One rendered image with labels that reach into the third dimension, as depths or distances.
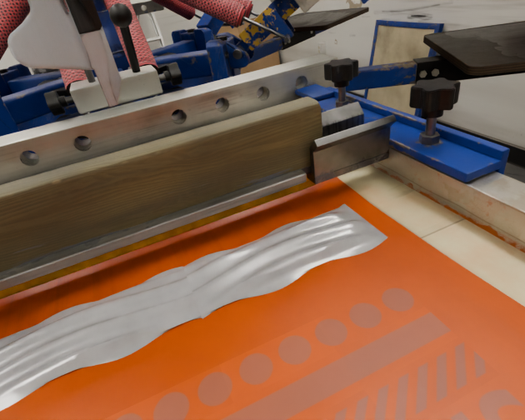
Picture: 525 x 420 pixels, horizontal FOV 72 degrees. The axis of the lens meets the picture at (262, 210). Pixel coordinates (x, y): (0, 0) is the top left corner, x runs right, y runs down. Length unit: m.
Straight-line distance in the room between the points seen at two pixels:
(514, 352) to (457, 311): 0.04
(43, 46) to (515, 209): 0.36
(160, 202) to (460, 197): 0.28
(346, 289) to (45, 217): 0.26
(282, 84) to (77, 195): 0.37
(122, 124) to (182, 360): 0.36
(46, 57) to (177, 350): 0.22
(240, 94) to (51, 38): 0.34
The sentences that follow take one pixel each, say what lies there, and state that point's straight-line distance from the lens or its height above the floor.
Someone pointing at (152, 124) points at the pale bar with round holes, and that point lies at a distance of 0.55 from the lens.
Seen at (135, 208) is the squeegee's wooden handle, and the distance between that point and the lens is 0.35.
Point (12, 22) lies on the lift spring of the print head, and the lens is 0.98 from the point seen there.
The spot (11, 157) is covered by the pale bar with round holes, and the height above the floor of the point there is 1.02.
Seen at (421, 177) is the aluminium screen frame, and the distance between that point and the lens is 0.41.
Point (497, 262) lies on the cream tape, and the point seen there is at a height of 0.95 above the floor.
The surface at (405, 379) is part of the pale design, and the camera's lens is 0.26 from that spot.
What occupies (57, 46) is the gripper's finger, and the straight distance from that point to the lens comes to 0.29.
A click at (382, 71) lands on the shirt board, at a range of 1.03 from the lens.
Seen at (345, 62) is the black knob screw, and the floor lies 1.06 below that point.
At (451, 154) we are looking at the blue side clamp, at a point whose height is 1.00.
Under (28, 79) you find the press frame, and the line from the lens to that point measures 1.28.
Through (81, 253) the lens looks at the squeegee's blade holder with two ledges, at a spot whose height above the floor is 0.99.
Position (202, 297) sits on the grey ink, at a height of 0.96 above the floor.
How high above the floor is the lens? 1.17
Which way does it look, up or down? 33 degrees down
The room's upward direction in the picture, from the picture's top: 10 degrees counter-clockwise
